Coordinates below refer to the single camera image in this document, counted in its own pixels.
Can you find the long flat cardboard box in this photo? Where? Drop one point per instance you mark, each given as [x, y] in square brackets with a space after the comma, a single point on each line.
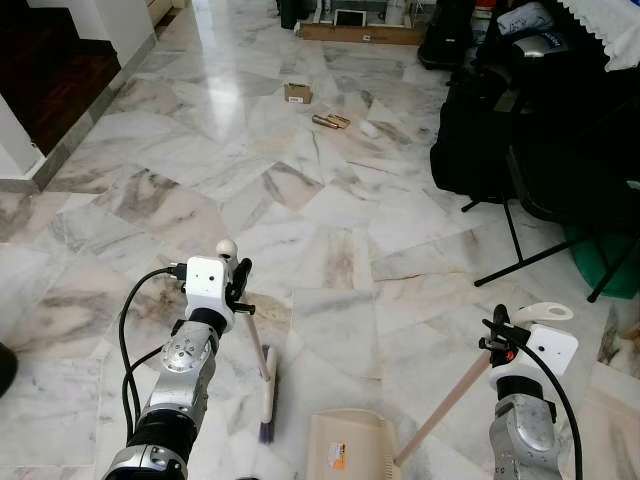
[360, 34]

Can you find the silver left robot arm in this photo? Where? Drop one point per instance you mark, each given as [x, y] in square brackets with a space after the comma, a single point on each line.
[180, 372]

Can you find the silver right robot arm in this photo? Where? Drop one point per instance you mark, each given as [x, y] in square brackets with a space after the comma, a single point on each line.
[522, 435]

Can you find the silver BitRobot bag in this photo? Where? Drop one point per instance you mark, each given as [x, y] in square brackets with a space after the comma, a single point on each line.
[540, 46]

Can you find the grey printed cloth bag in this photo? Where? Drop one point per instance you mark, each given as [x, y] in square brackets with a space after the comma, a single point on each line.
[525, 18]

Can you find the gold metal tube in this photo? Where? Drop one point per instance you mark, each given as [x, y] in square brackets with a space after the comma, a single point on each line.
[323, 121]

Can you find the small clear plastic container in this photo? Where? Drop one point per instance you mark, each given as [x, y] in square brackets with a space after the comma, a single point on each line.
[369, 129]

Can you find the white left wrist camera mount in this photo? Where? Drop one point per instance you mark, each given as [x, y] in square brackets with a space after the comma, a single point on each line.
[205, 285]

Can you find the white framed tablet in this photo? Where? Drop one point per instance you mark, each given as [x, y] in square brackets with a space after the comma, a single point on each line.
[350, 18]

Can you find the small labelled cardboard box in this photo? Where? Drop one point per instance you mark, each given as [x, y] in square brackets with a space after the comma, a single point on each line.
[298, 94]

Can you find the green plastic bin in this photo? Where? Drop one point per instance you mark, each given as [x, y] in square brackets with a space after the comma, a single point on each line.
[612, 268]

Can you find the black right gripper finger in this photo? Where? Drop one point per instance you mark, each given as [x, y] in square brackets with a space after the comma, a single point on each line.
[492, 332]
[501, 320]

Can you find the long black bag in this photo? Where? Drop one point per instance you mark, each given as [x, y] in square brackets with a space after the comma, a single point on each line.
[296, 12]

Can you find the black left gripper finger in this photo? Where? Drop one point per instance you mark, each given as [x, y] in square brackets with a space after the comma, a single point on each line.
[236, 276]
[246, 271]

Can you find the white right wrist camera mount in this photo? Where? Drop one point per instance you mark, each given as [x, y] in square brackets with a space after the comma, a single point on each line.
[552, 350]

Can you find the black folding chair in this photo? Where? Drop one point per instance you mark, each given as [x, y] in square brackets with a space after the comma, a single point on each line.
[575, 185]

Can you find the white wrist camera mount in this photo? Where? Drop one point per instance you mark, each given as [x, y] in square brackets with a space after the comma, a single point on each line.
[552, 350]
[205, 285]

